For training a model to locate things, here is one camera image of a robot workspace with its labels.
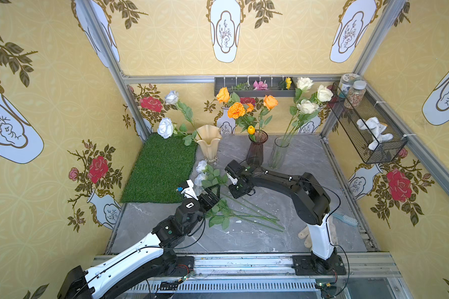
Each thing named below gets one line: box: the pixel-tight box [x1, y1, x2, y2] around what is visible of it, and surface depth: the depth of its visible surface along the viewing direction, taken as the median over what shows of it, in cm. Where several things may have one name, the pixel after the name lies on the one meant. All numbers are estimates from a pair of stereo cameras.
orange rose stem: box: [258, 94, 279, 132], surface depth 87 cm
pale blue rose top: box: [165, 90, 198, 132], surface depth 87 cm
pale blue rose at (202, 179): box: [193, 173, 229, 189], surface depth 98 cm
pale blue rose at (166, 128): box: [157, 117, 198, 147], surface depth 75 cm
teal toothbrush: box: [329, 212, 358, 228], surface depth 87 cm
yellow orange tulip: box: [246, 125, 257, 143], surface depth 83 cm
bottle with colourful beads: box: [344, 80, 367, 110], surface depth 81 cm
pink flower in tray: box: [253, 80, 269, 91], surface depth 90 cm
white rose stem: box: [275, 76, 334, 168], surface depth 83 cm
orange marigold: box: [227, 102, 246, 120], surface depth 75 cm
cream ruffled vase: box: [195, 124, 223, 164], surface depth 97 cm
